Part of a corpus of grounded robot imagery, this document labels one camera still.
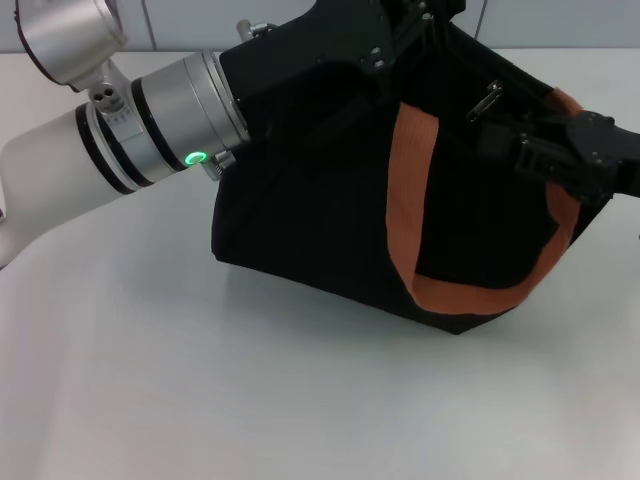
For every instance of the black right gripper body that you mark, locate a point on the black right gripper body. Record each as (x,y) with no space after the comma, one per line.
(605,155)

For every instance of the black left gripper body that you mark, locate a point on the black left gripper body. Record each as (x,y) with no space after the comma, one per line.
(310,55)

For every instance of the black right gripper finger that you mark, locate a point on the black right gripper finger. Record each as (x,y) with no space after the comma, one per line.
(550,122)
(540,155)

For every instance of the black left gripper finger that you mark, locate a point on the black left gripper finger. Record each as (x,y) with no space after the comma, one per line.
(435,9)
(402,42)

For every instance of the silver metal zipper pull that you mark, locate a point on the silver metal zipper pull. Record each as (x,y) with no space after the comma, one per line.
(485,102)

